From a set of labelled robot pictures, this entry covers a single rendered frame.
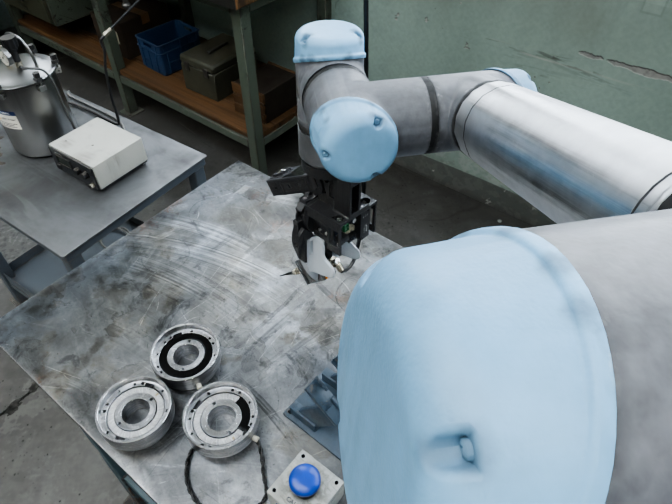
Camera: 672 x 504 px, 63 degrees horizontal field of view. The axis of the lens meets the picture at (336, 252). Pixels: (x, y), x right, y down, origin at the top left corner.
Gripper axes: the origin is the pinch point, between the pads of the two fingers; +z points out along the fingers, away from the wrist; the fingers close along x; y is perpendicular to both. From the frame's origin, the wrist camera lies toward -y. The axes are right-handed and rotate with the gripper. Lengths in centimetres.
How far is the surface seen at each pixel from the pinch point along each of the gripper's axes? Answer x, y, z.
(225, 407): -20.6, 0.6, 13.8
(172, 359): -21.4, -11.2, 12.5
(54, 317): -29.5, -35.1, 14.8
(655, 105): 141, 8, 23
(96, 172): -1, -74, 17
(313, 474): -20.4, 18.6, 9.4
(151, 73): 83, -197, 56
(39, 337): -33.2, -33.0, 15.1
